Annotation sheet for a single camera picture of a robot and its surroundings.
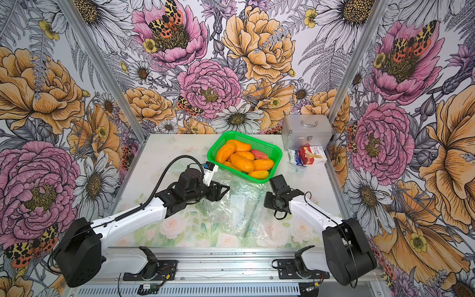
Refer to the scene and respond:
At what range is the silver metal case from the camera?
1.09 metres

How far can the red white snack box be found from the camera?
108cm

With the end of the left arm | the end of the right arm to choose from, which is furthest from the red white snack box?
the end of the left arm
